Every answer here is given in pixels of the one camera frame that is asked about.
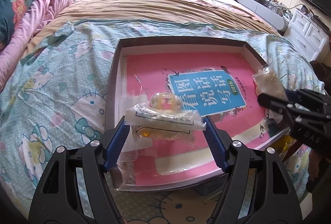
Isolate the pink book with blue label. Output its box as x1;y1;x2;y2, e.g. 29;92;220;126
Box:
121;54;282;187

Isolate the tan striped blanket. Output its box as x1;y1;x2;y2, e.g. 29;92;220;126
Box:
28;0;280;46

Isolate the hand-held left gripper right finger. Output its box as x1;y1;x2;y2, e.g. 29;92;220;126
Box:
205;117;303;224

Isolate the small cream hair claw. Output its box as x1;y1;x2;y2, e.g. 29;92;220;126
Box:
150;92;182;111

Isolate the long clear packet white card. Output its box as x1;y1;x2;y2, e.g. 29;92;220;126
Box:
125;103;201;142

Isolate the white and grey bench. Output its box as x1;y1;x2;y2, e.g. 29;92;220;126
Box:
236;0;289;33

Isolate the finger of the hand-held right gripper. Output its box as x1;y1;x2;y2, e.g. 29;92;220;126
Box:
258;93;311;123
286;88;331;116

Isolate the cartoon cat printed bedsheet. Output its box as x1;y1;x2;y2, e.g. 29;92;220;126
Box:
0;21;326;224

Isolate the blue floral pillow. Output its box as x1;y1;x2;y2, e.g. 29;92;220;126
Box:
0;0;34;43

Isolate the clear packet with earring card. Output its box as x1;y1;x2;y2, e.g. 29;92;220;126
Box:
253;66;285;101

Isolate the white drawer dresser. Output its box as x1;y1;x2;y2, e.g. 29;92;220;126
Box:
284;8;330;61

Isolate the shallow cardboard box tray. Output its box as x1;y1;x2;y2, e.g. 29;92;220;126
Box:
105;36;291;192

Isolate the translucent flat packet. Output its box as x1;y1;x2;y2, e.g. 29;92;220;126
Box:
155;151;216;177

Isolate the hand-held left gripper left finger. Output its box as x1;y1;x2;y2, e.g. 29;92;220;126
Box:
28;118;130;224

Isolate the pink quilt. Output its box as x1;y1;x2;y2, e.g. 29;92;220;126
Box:
0;0;75;90

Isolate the dark brown furry object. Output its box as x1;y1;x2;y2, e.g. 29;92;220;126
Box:
309;60;331;90

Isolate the small clear packet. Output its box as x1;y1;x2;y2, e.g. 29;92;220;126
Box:
114;133;156;191

